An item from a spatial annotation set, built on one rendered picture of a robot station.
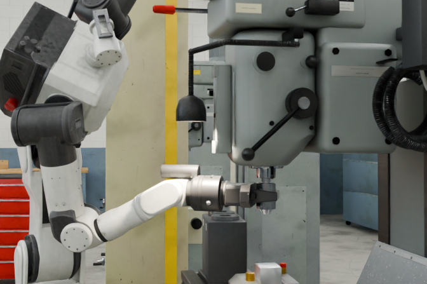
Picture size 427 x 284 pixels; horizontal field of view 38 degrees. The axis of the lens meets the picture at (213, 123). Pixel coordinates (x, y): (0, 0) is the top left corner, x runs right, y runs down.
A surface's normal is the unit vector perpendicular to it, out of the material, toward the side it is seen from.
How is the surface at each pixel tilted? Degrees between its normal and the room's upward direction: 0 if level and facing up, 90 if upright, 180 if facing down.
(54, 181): 108
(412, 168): 90
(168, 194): 88
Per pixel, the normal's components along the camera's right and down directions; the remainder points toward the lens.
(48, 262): 0.51, 0.05
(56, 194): -0.01, 0.29
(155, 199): -0.20, -0.05
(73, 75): 0.43, -0.54
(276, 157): 0.16, 0.56
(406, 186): -0.98, 0.00
